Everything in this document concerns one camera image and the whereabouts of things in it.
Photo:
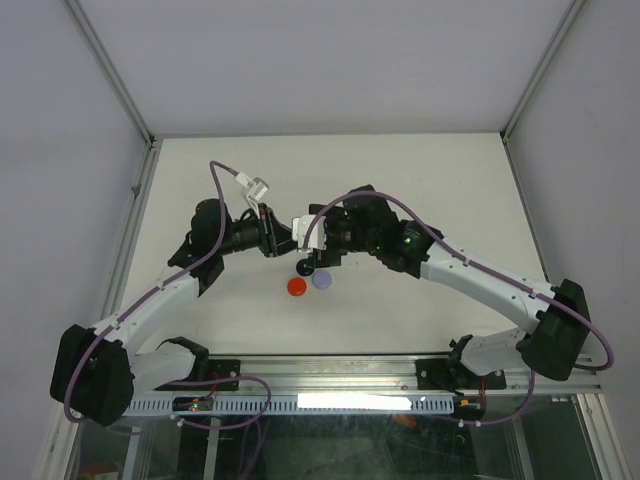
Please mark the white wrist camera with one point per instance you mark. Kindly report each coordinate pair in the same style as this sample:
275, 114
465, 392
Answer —
308, 232
252, 190

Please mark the left aluminium frame post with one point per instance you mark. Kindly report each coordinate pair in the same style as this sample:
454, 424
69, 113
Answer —
80, 18

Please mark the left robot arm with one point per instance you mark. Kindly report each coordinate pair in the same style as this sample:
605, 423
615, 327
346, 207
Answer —
99, 369

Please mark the black charging case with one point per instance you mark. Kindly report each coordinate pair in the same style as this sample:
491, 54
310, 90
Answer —
305, 267

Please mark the aluminium mounting rail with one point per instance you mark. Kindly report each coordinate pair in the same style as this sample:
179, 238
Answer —
358, 373

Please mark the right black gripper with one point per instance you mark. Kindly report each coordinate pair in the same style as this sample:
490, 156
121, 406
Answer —
324, 258

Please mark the right aluminium frame post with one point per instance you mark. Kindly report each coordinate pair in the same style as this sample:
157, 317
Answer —
551, 50

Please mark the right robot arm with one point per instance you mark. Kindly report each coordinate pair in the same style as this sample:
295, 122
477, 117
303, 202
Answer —
550, 322

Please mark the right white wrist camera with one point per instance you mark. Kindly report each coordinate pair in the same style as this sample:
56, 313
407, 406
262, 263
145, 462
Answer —
308, 232

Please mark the aluminium frame post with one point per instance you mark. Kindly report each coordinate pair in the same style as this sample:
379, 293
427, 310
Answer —
551, 50
80, 18

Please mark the purple charging case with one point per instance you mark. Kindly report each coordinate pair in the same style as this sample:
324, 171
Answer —
322, 280

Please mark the red charging case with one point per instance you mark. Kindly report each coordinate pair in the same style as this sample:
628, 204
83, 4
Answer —
297, 286

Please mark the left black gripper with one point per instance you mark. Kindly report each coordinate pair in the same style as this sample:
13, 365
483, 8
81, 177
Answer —
275, 237

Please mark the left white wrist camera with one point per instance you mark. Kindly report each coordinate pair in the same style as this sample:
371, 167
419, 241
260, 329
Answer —
252, 190

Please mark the slotted cable duct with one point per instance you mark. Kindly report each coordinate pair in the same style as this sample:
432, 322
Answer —
165, 405

